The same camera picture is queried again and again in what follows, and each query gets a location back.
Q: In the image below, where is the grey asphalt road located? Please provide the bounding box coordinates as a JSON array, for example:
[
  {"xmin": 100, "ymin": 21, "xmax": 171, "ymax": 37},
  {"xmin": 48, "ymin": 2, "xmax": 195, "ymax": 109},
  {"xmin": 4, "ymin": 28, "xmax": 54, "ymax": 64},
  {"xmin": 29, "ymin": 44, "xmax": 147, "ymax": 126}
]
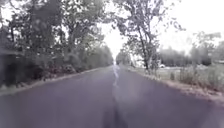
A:
[{"xmin": 0, "ymin": 64, "xmax": 224, "ymax": 128}]

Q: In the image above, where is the tree with dark trunk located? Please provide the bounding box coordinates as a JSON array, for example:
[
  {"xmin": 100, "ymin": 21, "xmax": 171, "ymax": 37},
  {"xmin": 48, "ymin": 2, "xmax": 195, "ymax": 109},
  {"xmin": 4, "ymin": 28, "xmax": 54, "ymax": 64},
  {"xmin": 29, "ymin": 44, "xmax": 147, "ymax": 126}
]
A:
[{"xmin": 111, "ymin": 0, "xmax": 184, "ymax": 72}]

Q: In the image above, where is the grass field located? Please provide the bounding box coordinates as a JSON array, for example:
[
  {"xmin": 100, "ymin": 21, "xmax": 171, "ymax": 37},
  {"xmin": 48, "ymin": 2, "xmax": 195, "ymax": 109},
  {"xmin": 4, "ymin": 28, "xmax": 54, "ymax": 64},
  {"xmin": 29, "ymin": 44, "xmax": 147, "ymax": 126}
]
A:
[{"xmin": 134, "ymin": 64, "xmax": 224, "ymax": 93}]

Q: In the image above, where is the leaf-strewn dirt verge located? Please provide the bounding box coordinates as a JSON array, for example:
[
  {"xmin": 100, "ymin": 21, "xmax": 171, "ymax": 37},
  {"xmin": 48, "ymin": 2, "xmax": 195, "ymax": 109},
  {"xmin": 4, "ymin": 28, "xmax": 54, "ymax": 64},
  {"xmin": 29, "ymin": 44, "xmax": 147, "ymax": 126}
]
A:
[
  {"xmin": 0, "ymin": 67, "xmax": 103, "ymax": 97},
  {"xmin": 122, "ymin": 65, "xmax": 224, "ymax": 104}
]

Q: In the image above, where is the distant row of trees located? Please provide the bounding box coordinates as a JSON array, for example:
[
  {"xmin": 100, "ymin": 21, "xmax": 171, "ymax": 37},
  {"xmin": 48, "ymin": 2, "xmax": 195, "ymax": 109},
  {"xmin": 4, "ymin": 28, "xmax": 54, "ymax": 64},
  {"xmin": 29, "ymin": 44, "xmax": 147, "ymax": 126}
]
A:
[{"xmin": 158, "ymin": 31, "xmax": 224, "ymax": 68}]

